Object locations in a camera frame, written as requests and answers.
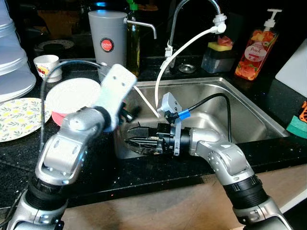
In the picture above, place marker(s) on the tall chrome sink faucet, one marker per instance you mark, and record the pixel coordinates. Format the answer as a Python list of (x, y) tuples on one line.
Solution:
[(173, 28)]

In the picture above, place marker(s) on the round steel hole cover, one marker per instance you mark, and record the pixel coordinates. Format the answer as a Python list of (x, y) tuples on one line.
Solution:
[(187, 68)]

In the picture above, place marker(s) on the stainless steel sink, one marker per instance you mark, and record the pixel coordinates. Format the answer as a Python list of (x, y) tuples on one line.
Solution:
[(249, 110)]

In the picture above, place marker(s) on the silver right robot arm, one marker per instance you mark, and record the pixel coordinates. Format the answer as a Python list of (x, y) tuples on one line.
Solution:
[(225, 158)]

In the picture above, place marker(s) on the patterned round dish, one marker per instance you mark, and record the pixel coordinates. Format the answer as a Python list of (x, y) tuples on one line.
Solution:
[(68, 44)]

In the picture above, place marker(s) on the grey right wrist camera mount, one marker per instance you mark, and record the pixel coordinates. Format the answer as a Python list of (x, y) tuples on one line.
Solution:
[(170, 103)]

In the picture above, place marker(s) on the clear sponge holder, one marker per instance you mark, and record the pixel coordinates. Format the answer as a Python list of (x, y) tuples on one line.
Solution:
[(216, 60)]

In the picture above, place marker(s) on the grey tumbler with red sticker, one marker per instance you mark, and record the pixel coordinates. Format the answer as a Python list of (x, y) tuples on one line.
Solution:
[(108, 28)]

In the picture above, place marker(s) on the yellow sponge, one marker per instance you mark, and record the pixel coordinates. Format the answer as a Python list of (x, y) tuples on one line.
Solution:
[(218, 47)]

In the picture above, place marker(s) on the red bowl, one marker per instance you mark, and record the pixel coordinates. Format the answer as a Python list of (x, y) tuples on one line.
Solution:
[(60, 117)]

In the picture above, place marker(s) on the pale stacked plastic container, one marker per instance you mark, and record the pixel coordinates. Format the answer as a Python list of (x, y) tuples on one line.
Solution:
[(12, 57)]

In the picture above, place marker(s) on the white faucet filter nozzle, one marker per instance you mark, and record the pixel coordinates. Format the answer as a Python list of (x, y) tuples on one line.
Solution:
[(219, 21)]

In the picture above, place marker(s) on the white cutting board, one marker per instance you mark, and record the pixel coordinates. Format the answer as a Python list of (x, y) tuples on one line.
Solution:
[(295, 72)]

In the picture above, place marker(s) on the orange plastic item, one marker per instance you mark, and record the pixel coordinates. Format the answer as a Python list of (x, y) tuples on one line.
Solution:
[(303, 112)]

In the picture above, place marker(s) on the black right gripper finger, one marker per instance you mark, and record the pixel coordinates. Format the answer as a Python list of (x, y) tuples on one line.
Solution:
[(144, 131), (144, 146)]

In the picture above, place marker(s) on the white tag on faucet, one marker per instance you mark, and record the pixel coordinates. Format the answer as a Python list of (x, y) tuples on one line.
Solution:
[(169, 50)]

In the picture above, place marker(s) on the floral lemon print plate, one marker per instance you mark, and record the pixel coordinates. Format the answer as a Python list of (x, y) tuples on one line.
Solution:
[(19, 120)]

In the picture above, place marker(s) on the plain white plate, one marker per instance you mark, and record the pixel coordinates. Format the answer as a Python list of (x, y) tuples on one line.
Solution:
[(72, 93)]

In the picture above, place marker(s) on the peach soap pump bottle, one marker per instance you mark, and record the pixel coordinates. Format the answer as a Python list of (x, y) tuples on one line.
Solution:
[(254, 52)]

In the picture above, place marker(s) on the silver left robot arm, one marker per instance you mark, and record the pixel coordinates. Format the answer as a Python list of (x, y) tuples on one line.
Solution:
[(62, 153)]

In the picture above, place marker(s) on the green sponge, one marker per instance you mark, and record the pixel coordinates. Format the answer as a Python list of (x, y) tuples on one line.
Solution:
[(298, 127)]

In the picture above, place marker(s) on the white cartoon print cup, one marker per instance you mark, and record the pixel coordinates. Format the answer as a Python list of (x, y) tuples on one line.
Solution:
[(45, 64)]

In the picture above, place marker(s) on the oil bottle with green cap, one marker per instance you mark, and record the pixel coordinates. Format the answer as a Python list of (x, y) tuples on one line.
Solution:
[(133, 48)]

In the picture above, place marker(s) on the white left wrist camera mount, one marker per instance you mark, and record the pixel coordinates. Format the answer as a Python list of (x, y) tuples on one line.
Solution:
[(117, 86)]

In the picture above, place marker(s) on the small chrome tap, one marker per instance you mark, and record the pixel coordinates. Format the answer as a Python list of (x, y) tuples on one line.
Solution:
[(141, 22)]

